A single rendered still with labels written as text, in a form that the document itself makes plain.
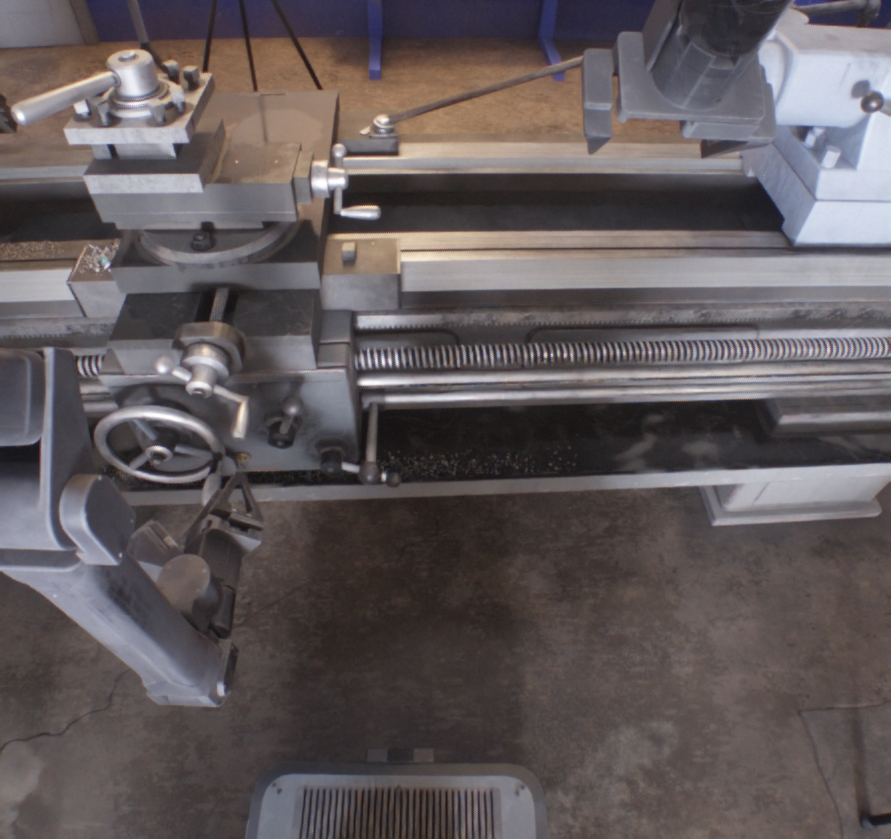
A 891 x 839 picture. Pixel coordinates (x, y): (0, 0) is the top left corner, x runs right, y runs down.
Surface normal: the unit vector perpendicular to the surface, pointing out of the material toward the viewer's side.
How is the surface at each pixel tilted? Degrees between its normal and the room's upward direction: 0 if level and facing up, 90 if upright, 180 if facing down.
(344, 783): 0
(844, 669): 0
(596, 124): 30
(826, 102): 93
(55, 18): 90
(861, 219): 90
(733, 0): 115
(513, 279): 36
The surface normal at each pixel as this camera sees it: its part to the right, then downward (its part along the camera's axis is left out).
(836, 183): 0.07, 0.37
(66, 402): 1.00, 0.01
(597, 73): 0.02, -0.17
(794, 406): 0.03, -0.64
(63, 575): -0.01, 0.77
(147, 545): 0.66, -0.51
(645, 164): 0.06, 0.15
